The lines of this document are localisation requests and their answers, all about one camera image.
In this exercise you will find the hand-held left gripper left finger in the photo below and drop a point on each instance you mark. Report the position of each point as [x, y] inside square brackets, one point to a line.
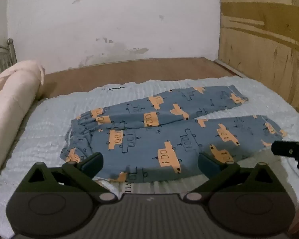
[95, 163]

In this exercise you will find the light blue textured blanket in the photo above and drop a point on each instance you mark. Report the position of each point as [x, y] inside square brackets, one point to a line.
[47, 129]

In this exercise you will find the cardboard wall panel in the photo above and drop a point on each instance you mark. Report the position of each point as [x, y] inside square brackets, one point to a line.
[264, 42]

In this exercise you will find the blue pants with orange print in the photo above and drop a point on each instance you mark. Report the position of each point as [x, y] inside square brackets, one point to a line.
[164, 132]

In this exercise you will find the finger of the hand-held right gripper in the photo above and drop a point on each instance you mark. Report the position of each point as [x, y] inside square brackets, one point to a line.
[284, 149]

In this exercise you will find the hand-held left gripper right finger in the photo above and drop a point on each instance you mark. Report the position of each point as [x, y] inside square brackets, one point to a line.
[204, 163]

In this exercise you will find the brown wooden bed board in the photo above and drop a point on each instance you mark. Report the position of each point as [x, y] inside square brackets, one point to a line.
[139, 72]

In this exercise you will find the metal bed headboard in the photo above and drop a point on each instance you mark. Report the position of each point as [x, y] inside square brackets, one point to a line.
[2, 57]

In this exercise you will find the rolled pink quilt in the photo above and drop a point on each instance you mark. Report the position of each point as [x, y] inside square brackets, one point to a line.
[10, 97]

